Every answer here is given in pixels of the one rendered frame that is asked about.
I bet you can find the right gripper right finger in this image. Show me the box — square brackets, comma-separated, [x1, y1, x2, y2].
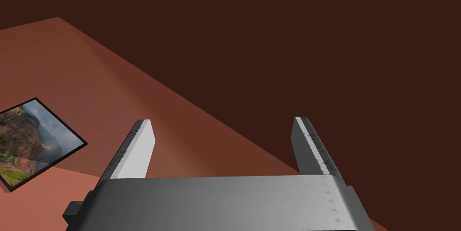
[291, 116, 345, 185]

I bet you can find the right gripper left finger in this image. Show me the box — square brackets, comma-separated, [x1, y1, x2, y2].
[98, 119, 156, 184]

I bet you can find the black-framed landscape picture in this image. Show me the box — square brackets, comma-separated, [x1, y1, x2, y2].
[0, 97, 89, 193]

